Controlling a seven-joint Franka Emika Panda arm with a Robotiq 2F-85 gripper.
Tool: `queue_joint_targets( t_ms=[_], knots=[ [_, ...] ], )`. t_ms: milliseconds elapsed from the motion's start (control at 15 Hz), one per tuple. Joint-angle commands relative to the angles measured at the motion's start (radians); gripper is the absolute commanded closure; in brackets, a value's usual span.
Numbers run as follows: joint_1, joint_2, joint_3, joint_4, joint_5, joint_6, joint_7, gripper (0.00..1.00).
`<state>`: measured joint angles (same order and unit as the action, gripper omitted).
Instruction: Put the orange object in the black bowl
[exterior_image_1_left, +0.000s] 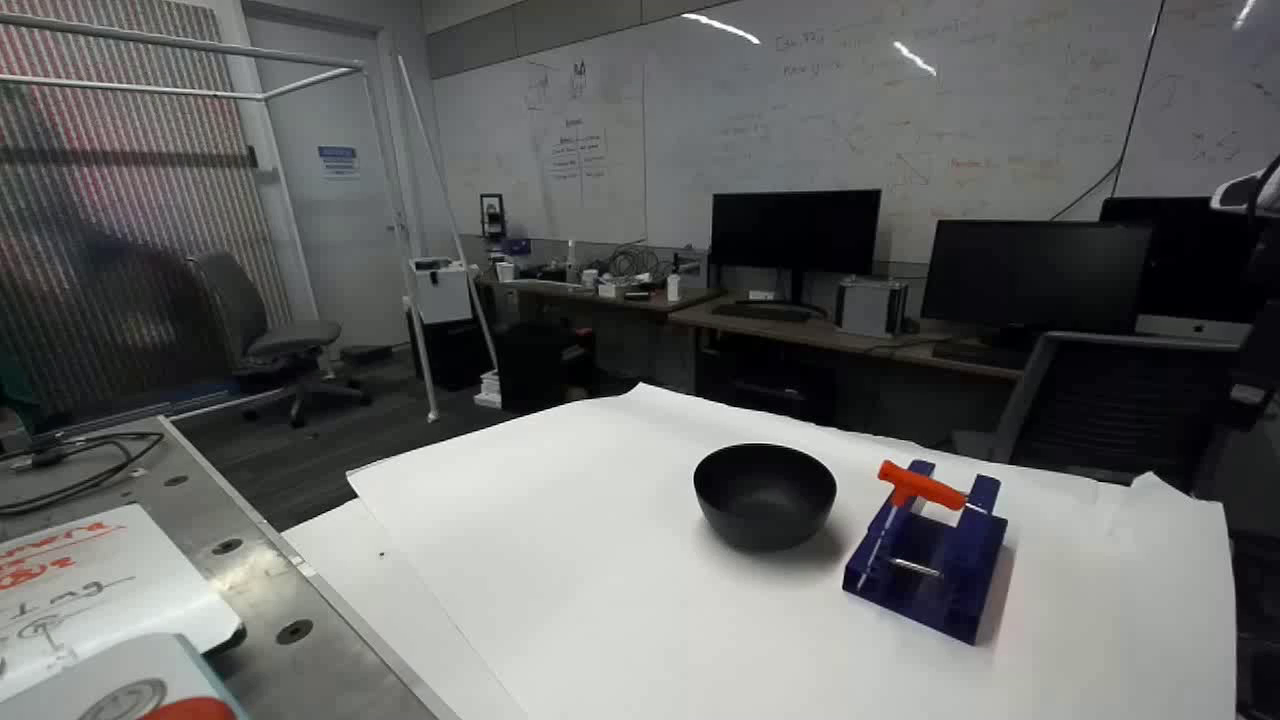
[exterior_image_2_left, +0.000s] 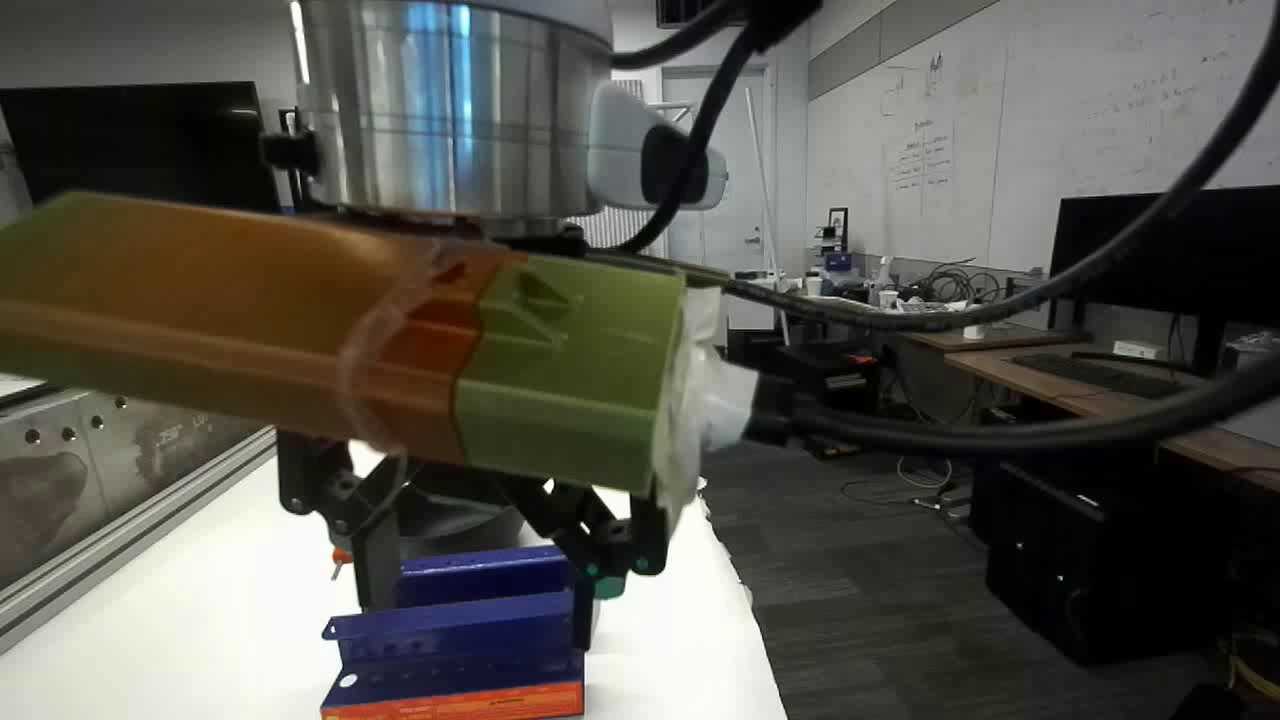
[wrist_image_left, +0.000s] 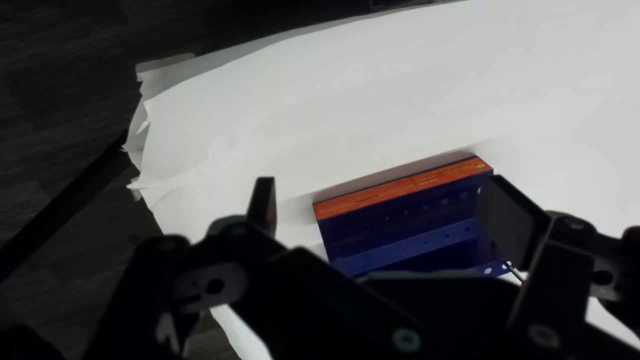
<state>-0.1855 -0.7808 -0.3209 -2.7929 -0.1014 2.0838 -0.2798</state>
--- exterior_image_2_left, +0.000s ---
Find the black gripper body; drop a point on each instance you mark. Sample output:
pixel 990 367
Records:
pixel 400 511

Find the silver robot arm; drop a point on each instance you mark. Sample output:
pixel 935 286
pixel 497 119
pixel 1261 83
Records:
pixel 485 115

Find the blue orange bit holder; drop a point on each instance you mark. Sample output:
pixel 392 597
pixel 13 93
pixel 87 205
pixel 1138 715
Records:
pixel 468 639

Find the black screen left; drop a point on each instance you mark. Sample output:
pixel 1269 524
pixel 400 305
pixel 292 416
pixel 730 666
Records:
pixel 160 142

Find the cluttered background workbench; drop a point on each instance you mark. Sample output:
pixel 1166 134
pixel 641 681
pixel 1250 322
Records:
pixel 906 298

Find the wooden desk right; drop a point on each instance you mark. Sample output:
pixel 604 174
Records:
pixel 1006 360

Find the black computer tower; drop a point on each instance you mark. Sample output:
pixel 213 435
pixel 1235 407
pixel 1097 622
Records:
pixel 1106 566

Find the black computer monitor right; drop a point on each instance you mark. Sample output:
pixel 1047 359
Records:
pixel 1218 261

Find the green orange camera mount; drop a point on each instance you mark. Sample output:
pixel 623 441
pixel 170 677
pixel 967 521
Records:
pixel 440 350

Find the aluminium frame rail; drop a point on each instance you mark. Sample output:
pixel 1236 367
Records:
pixel 89 563

